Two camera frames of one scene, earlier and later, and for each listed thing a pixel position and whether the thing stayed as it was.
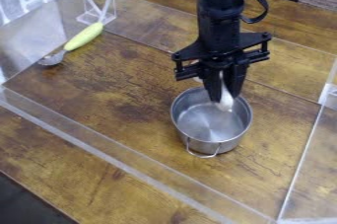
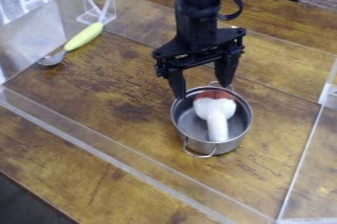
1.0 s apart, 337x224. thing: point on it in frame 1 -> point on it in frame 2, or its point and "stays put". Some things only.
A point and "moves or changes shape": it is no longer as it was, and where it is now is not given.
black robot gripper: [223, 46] -> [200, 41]
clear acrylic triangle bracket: [95, 16] stays put
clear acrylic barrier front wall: [70, 174] stays put
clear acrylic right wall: [311, 199] stays put
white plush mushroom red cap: [226, 103] moves or changes shape
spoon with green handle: [54, 58] stays put
